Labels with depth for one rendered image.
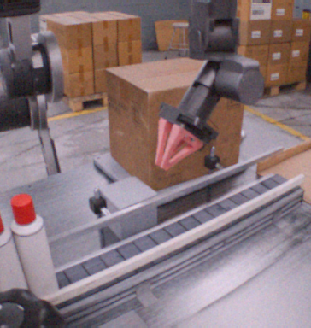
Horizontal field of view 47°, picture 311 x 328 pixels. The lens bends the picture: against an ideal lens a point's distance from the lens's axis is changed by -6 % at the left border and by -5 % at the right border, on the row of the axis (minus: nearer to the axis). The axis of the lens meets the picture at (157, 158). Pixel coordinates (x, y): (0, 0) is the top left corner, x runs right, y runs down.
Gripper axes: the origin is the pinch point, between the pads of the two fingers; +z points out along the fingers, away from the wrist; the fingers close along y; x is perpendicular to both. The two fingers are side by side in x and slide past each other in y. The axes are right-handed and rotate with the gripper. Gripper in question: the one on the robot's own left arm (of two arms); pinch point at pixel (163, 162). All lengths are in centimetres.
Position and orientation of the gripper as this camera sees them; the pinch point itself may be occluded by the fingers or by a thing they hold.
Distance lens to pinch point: 64.8
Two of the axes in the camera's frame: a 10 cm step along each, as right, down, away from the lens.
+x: 6.4, 3.6, 6.8
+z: -5.1, 8.6, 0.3
